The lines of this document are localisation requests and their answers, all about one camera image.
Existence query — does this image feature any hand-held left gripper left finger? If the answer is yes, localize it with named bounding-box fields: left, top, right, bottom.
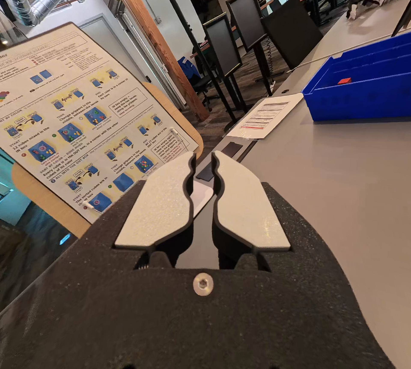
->
left=114, top=151, right=198, bottom=264

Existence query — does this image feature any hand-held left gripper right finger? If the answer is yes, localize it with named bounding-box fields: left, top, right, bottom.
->
left=211, top=150, right=292, bottom=264

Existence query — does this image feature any blue plastic bin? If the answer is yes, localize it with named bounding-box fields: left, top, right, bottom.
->
left=302, top=31, right=411, bottom=122

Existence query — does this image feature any white board stand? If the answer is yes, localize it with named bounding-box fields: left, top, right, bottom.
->
left=192, top=181, right=214, bottom=215

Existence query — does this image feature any laminated printed paper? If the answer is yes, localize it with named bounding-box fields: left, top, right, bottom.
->
left=223, top=92, right=304, bottom=140

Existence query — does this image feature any wooden display board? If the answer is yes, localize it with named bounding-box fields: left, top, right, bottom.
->
left=0, top=21, right=204, bottom=239

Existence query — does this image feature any black office chair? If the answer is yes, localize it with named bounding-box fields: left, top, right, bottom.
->
left=189, top=74, right=219, bottom=111

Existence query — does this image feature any blue jacket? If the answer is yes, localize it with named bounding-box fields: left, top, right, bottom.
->
left=177, top=56, right=201, bottom=85

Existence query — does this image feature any wooden column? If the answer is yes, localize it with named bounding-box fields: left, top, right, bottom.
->
left=96, top=0, right=211, bottom=122

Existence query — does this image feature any black and white gadget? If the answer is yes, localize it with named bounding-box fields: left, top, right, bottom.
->
left=345, top=0, right=402, bottom=20

